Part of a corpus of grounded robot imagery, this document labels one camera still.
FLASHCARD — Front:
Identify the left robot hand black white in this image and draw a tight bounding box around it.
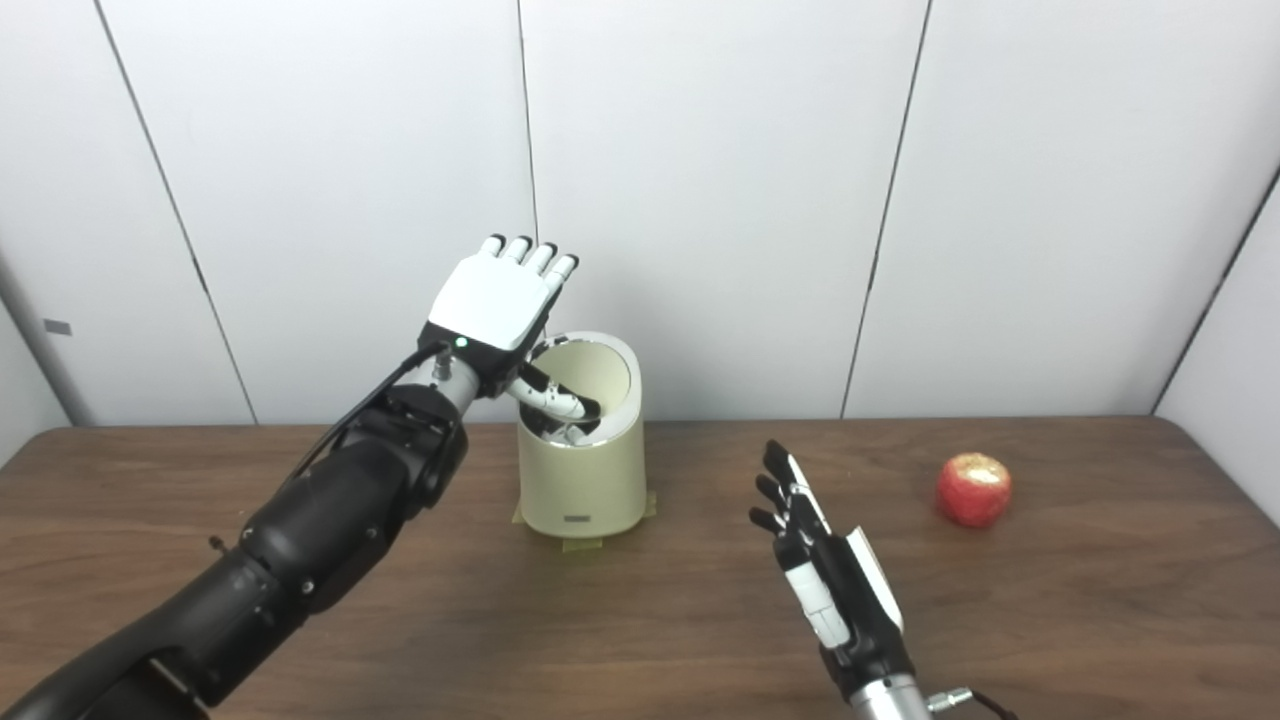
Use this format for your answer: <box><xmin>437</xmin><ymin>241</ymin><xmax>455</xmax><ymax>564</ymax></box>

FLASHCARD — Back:
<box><xmin>415</xmin><ymin>234</ymin><xmax>603</xmax><ymax>423</ymax></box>

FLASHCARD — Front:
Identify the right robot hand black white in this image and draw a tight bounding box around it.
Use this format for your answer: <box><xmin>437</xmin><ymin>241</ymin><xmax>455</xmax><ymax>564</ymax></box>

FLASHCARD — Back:
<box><xmin>748</xmin><ymin>440</ymin><xmax>916</xmax><ymax>701</ymax></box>

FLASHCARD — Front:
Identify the red apple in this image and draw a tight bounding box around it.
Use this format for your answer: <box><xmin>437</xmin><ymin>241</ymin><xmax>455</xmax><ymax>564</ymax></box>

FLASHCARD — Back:
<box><xmin>936</xmin><ymin>452</ymin><xmax>1013</xmax><ymax>529</ymax></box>

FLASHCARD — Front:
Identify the cream-colored bin body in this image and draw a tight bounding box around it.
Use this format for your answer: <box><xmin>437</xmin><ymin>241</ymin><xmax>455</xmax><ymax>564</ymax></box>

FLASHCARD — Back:
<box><xmin>516</xmin><ymin>331</ymin><xmax>648</xmax><ymax>539</ymax></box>

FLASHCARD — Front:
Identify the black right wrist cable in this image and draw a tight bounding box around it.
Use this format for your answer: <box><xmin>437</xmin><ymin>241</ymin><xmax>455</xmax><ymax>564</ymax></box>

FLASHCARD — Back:
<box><xmin>928</xmin><ymin>687</ymin><xmax>1021</xmax><ymax>720</ymax></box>

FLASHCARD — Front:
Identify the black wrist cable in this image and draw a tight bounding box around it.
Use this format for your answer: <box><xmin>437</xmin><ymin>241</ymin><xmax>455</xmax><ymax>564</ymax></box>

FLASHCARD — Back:
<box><xmin>928</xmin><ymin>687</ymin><xmax>1021</xmax><ymax>720</ymax></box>
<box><xmin>285</xmin><ymin>343</ymin><xmax>451</xmax><ymax>501</ymax></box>

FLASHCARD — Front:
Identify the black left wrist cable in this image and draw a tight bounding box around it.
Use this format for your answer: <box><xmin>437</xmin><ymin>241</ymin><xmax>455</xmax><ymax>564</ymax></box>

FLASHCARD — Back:
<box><xmin>285</xmin><ymin>343</ymin><xmax>451</xmax><ymax>501</ymax></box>

